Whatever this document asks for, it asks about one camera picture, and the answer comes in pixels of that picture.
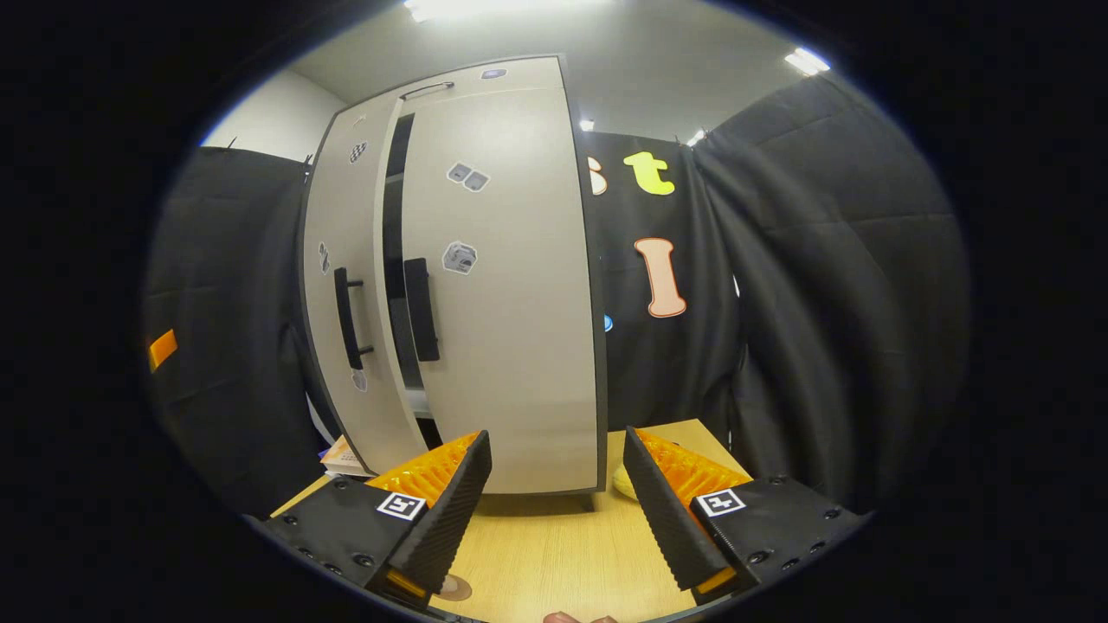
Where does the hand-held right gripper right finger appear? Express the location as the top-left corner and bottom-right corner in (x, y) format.
(623, 426), (871, 607)

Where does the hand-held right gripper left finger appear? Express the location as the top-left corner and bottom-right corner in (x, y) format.
(247, 430), (493, 611)

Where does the white cabinet door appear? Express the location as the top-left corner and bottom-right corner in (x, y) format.
(299, 95), (434, 477)
(374, 85), (607, 496)

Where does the white cabinet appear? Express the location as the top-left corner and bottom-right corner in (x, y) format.
(299, 54), (609, 498)

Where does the large ceiling light panel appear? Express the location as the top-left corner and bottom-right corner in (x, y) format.
(403, 0), (607, 24)

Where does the small ceiling light panel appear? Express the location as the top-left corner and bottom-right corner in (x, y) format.
(784, 48), (832, 77)

